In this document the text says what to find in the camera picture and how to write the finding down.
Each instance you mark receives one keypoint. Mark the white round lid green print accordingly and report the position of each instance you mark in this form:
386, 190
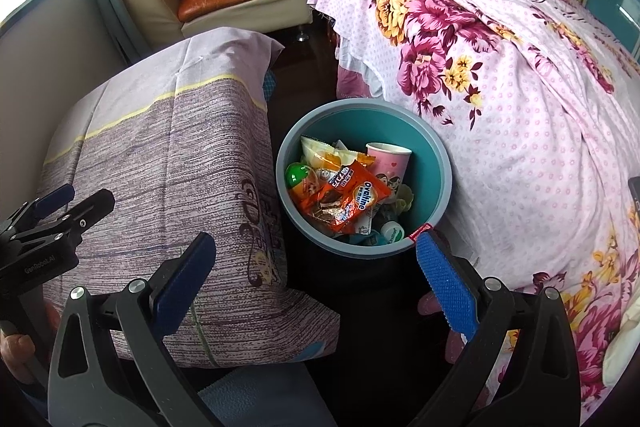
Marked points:
392, 232

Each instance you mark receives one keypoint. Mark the orange green jelly cup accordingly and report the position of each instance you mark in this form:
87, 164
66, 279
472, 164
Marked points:
295, 177

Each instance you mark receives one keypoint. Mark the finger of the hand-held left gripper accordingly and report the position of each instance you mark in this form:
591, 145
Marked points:
87, 212
55, 199

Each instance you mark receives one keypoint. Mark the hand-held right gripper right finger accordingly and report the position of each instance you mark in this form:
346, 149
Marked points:
445, 287

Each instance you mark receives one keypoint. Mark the pink floral bedspread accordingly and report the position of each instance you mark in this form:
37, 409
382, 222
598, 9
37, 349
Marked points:
525, 107

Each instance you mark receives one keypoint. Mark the teal plastic bin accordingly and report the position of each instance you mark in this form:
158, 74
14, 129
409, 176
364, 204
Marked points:
350, 117

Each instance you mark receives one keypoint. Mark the person's blue clothing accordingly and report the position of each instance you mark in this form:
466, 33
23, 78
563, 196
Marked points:
260, 397

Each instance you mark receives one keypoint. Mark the pink paper cup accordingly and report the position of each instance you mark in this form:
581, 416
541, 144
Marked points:
387, 167

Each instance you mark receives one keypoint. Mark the yellow white snack packet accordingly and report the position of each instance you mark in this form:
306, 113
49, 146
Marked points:
320, 154

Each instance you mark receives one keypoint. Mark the yellow white cloth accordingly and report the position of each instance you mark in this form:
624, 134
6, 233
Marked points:
405, 199

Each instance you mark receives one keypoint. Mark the orange snack packet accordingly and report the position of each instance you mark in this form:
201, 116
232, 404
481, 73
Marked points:
360, 194

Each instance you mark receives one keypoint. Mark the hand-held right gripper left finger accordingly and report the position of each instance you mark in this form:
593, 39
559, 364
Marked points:
185, 279

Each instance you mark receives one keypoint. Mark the purple printed tablecloth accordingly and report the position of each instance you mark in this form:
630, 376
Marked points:
175, 147

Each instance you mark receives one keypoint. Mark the person's left hand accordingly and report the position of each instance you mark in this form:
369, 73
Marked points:
15, 352

